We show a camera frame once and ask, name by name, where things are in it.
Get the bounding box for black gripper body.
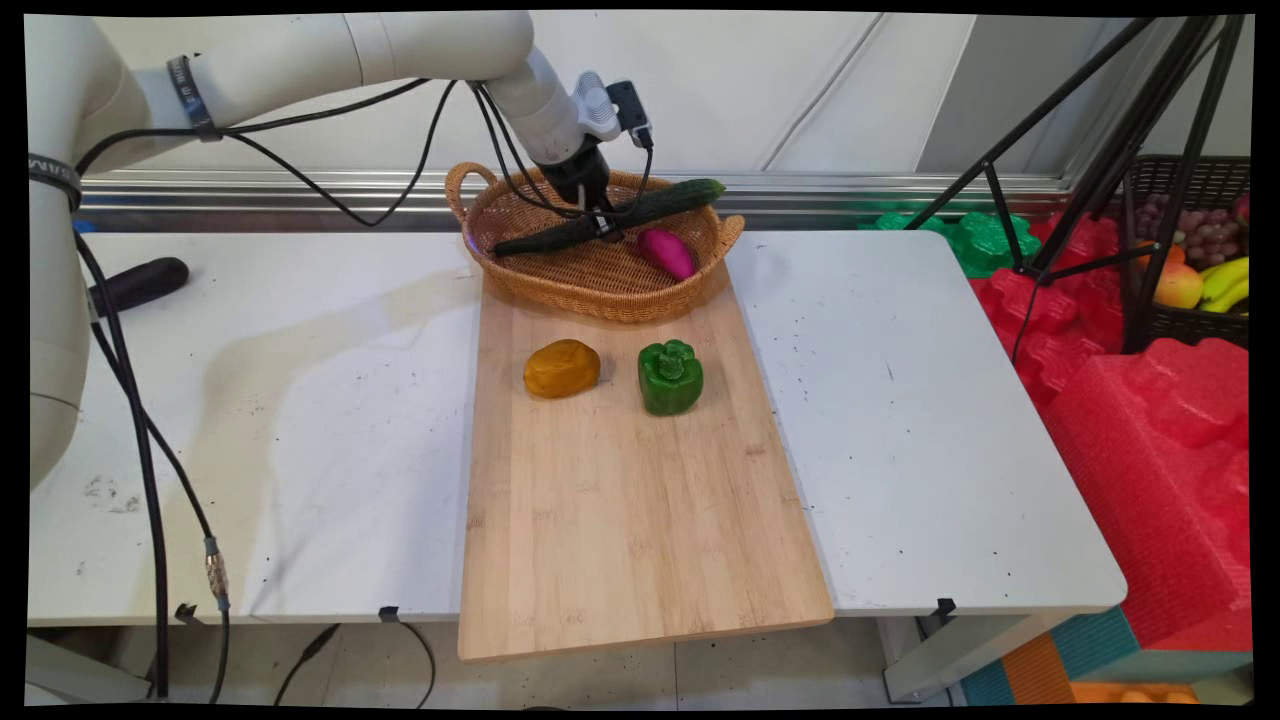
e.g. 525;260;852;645
543;136;613;213

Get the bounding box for dark green toy cucumber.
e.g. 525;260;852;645
492;178;728;258

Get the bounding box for purple toy sweet potato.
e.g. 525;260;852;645
637;228;698;282

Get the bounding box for yellow-brown toy potato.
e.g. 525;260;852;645
523;339;602;400

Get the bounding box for green toy bell pepper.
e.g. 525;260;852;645
637;339;705;417

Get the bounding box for bamboo cutting board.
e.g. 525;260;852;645
458;262;836;663

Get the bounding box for green foam piece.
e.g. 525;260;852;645
858;209;1043;279

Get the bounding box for black tripod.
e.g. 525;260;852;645
905;15;1246;353

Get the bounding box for orange-red toy apple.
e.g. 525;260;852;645
1153;262;1205;310

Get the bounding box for black mesh fruit crate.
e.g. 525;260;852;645
1120;154;1251;353

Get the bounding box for purple toy grapes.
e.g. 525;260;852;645
1135;193;1249;271

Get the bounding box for large red foam block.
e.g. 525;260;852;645
1040;338;1253;653

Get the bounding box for yellow toy bananas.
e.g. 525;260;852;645
1198;257;1250;315

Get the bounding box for teal and orange floor mat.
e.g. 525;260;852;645
958;606;1253;707

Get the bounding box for woven wicker basket with handles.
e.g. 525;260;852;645
445;162;746;323

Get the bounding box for black wrist cable bundle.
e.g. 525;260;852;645
468;82;656;223

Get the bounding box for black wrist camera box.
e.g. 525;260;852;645
604;80;655;151

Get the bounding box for aluminium wall rail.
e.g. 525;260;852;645
78;168;1076;216

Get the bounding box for thin black looping cable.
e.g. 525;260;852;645
75;78;459;229

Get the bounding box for black velcro strap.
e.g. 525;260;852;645
28;153;83;213
165;54;224;143

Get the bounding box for black cylindrical handle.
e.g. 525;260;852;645
88;257;191;319

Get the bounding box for black floor cable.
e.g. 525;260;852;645
273;612;438;709

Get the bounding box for black cable with metal connector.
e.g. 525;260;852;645
90;318;233;703

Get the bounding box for thick black cable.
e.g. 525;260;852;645
72;232;171;701

